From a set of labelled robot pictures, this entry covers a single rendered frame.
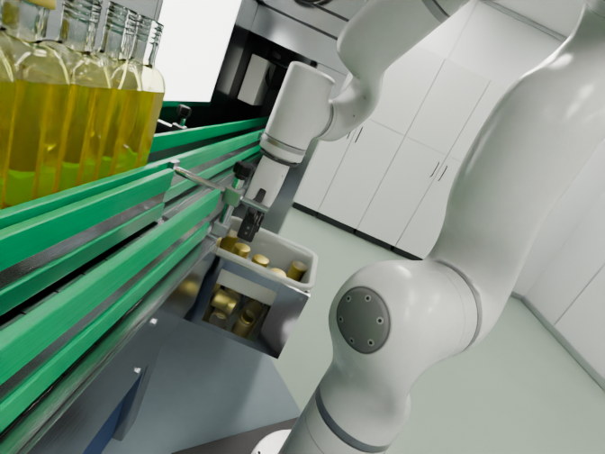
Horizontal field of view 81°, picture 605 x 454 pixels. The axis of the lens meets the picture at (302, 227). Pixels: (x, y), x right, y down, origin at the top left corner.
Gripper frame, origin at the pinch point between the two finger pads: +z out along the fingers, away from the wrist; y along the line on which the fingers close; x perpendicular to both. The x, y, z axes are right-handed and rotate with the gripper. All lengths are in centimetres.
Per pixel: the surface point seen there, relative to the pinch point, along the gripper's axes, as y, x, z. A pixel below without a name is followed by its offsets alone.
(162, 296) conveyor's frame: 32.7, -3.0, -1.7
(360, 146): -345, 47, 3
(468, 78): -345, 117, -103
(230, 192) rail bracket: 14.5, -3.4, -10.0
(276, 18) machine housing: -71, -25, -45
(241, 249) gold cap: 1.6, 0.2, 4.8
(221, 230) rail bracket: 14.6, -2.6, -3.6
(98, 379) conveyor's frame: 44.1, -2.6, -0.5
